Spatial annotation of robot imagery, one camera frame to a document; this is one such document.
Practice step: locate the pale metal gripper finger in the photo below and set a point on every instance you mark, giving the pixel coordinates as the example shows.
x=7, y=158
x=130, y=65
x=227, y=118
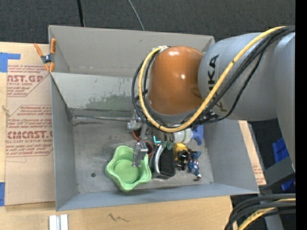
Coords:
x=139, y=155

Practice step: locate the green flower-shaped bowl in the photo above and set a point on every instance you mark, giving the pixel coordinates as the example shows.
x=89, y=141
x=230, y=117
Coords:
x=126, y=172

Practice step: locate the white spray bottle blue trigger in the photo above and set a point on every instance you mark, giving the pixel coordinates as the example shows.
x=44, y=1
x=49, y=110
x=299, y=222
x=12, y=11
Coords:
x=183, y=135

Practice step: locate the yellow and black toy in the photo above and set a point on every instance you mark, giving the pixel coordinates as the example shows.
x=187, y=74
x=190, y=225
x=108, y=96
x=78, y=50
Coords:
x=180, y=152

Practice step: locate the grey metal bin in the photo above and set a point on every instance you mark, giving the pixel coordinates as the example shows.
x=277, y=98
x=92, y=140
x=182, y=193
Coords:
x=96, y=147

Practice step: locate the blue toy figure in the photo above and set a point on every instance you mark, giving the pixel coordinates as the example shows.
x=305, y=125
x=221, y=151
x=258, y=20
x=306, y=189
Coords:
x=194, y=164

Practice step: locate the brown cardboard board red print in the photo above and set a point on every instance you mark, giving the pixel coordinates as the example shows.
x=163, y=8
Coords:
x=28, y=128

